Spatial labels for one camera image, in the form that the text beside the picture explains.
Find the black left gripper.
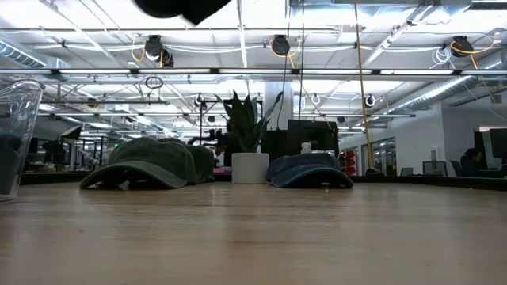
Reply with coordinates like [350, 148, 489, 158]
[132, 0, 234, 27]

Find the green cotton cap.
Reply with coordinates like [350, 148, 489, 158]
[158, 137, 217, 184]
[78, 136, 198, 190]

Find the blue denim cap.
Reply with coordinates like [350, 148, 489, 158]
[265, 152, 355, 189]

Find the green snake plant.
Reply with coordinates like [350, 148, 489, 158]
[214, 89, 284, 154]

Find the clear plastic bin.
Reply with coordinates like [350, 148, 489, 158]
[0, 79, 46, 204]

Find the white round plant pot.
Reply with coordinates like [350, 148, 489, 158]
[231, 152, 270, 184]

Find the black monitor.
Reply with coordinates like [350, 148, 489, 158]
[287, 119, 340, 158]

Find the red storage bins rack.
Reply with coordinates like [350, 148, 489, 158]
[339, 148, 358, 177]

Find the gray mesh office chair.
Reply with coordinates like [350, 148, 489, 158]
[421, 160, 449, 177]

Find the person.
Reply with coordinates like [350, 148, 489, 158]
[459, 147, 485, 178]

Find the black ceiling cable reel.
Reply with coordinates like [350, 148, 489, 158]
[450, 35, 475, 59]
[143, 34, 165, 61]
[270, 34, 292, 57]

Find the yellow hanging cable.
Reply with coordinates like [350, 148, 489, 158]
[353, 0, 375, 172]

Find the silver ventilation duct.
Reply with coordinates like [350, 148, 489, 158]
[390, 59, 507, 116]

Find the black aluminium table frame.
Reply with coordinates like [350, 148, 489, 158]
[19, 170, 507, 190]

